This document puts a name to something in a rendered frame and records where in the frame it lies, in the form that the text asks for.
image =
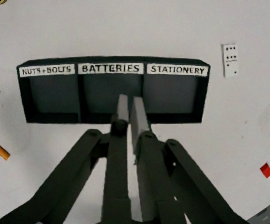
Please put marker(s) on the red and white eraser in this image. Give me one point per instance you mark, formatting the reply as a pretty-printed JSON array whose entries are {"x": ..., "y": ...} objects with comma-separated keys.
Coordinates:
[{"x": 265, "y": 169}]

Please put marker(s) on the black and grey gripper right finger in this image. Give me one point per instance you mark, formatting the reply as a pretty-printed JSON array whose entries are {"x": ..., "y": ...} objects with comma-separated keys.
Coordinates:
[{"x": 196, "y": 196}]

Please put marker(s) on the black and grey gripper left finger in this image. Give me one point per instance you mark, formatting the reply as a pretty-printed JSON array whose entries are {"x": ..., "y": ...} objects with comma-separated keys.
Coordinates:
[{"x": 55, "y": 198}]

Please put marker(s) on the white domino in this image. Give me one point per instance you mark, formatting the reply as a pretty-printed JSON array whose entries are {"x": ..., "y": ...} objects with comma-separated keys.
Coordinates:
[{"x": 230, "y": 60}]

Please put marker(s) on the dark grey three-compartment bin rack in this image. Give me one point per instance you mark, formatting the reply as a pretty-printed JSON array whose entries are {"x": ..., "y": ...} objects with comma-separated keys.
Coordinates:
[{"x": 168, "y": 96}]

